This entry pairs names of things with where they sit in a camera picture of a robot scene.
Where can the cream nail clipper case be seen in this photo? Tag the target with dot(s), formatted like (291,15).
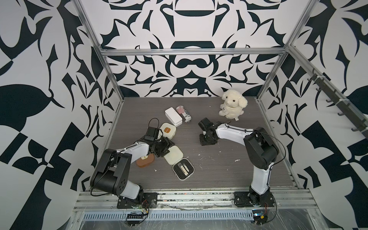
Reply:
(168,130)

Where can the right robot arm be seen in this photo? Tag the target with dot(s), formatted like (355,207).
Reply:
(262,152)

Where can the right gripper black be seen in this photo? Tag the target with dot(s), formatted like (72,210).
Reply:
(202,142)

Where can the flag pattern can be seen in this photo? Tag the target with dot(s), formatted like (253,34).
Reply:
(183,113)

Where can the brown nail clipper case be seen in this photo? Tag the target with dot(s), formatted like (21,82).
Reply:
(145,161)

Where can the aluminium front rail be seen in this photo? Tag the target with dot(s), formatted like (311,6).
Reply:
(285,197)

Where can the white plush dog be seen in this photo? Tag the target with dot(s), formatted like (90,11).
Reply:
(233,105)

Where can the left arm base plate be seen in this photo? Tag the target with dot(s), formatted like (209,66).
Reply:
(143,201)

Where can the left electronics board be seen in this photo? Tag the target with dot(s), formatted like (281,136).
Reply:
(133,219)

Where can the wall hook rack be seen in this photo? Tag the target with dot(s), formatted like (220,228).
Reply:
(336,98)

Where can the electronics board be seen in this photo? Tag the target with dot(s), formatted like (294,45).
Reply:
(259,217)
(133,219)

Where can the white rectangular box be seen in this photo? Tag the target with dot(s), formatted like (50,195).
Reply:
(174,118)

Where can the right electronics board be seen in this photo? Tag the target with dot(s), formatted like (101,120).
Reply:
(259,217)

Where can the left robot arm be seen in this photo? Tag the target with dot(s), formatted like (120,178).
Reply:
(112,171)

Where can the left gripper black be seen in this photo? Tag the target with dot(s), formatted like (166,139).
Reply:
(167,143)

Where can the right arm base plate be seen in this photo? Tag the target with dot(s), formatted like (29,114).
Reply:
(253,199)

